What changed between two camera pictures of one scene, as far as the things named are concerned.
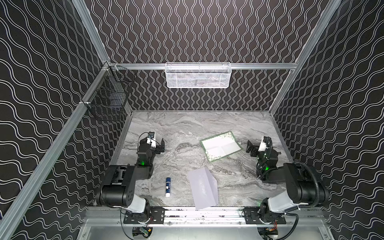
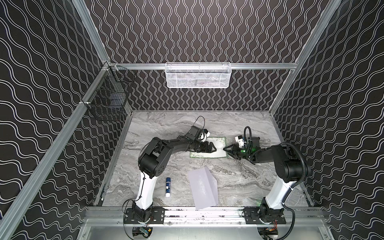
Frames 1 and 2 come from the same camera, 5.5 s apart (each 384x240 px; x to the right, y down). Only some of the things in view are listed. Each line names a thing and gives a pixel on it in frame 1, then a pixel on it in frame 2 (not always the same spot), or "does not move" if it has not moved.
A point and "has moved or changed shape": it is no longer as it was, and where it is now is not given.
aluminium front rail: [205, 216] does not move
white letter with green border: [220, 145] has moved or changed shape
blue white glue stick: [168, 187] does not move
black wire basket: [108, 102] does not move
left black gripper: [157, 146] -> [202, 144]
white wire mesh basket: [198, 75] does not move
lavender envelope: [205, 188] does not move
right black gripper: [257, 150] -> [236, 150]
